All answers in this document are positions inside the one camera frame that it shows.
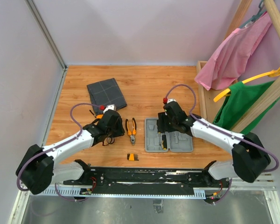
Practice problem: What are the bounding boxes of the grey plastic tool case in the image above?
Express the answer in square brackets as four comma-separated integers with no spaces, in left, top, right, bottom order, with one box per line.
[144,118,194,153]

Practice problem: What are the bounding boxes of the orange black pliers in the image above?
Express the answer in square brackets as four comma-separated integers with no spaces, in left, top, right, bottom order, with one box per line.
[125,118,137,145]

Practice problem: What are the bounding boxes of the black yellow slim screwdriver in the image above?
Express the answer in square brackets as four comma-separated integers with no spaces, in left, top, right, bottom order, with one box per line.
[161,134,168,150]

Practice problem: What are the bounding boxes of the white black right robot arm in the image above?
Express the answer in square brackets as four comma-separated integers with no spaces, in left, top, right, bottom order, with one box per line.
[157,99,271,187]

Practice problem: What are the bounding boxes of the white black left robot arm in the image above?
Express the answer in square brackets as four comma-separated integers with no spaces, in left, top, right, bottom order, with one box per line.
[16,110,125,195]

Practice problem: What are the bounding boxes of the orange tape measure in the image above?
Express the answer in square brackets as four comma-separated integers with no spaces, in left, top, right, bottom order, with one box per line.
[96,114,103,119]

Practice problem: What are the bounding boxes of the dark grey checked cloth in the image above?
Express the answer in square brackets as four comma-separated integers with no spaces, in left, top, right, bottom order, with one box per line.
[87,78,127,110]

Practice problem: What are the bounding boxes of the orange black hex key set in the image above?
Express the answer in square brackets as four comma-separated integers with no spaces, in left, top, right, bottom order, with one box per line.
[127,153,139,161]

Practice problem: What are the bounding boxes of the pink shirt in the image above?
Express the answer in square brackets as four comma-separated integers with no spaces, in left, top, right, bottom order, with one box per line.
[195,13,272,90]

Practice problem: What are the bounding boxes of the green shirt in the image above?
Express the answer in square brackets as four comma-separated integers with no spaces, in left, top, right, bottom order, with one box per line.
[213,81,273,130]

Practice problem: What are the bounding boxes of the yellow clothes hanger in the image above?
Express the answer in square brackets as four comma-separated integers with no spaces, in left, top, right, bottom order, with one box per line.
[213,67,280,102]

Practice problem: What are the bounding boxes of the teal clothes hanger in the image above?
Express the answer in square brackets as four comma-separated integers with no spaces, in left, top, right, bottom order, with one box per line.
[239,0,266,28]

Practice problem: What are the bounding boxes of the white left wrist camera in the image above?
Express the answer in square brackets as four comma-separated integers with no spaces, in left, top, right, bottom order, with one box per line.
[103,104,116,114]

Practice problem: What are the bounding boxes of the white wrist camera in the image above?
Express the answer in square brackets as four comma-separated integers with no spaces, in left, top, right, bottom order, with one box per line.
[167,98,176,104]
[103,104,116,114]

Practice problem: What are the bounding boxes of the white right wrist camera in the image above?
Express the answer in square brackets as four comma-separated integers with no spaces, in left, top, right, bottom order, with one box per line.
[167,98,176,104]

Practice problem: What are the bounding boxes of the wooden clothes rack frame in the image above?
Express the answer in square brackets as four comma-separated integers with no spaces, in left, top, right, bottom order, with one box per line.
[198,0,280,132]

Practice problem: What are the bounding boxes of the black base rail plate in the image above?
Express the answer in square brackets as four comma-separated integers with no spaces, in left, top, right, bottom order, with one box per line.
[63,167,229,196]

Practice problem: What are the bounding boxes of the aluminium frame rail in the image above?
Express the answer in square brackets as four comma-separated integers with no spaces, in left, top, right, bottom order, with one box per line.
[30,166,276,202]

